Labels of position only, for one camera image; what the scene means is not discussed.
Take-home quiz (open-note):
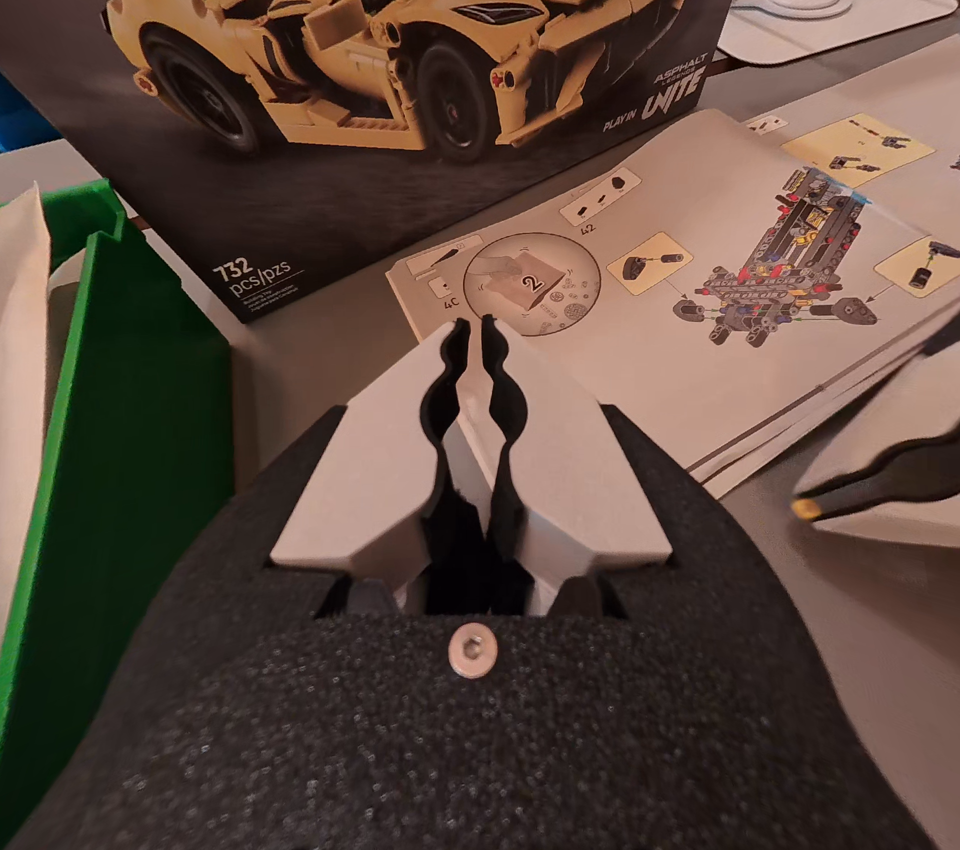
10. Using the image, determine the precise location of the open instruction booklet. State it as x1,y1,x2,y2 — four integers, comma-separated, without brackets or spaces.
384,36,960,500

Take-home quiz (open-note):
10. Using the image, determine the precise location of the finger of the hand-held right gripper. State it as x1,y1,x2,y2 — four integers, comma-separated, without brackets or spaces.
793,333,960,515
813,486,960,549

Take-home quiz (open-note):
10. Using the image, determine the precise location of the green plastic bin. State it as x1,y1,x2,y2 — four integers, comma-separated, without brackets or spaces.
0,179,235,838

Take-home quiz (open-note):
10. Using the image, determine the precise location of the lego set box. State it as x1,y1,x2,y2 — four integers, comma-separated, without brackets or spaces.
0,0,770,326

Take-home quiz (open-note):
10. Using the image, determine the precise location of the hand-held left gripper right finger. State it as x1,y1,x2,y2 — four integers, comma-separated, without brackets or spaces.
480,314,674,604

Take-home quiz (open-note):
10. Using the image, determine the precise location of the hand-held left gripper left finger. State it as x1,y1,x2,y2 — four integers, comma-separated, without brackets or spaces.
270,318,470,596

